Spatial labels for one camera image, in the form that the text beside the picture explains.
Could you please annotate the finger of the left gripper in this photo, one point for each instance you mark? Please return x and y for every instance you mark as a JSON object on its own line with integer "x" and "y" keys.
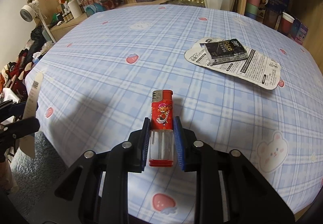
{"x": 19, "y": 129}

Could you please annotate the red paper cup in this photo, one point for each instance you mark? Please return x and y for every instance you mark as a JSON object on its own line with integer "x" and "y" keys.
{"x": 286, "y": 23}

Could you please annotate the black cigarette pack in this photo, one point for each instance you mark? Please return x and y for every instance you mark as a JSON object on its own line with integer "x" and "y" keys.
{"x": 219, "y": 52}

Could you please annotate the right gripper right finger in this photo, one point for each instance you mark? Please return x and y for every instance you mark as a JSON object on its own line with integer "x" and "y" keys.
{"x": 229, "y": 189}

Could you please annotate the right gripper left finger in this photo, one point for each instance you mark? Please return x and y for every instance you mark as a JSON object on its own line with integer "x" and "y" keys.
{"x": 95, "y": 188}

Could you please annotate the blue plaid tablecloth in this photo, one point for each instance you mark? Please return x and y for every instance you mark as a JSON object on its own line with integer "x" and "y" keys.
{"x": 99, "y": 78}

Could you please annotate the red lighter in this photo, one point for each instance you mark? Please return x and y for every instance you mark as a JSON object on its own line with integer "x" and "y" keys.
{"x": 161, "y": 143}

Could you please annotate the white nail file strip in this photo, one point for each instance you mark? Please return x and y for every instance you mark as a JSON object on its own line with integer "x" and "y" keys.
{"x": 27, "y": 143}

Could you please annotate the white printed blister card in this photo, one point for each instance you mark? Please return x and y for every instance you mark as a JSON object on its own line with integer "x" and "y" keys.
{"x": 257, "y": 68}

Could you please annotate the white desk fan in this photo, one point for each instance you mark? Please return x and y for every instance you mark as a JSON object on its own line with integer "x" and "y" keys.
{"x": 31, "y": 11}

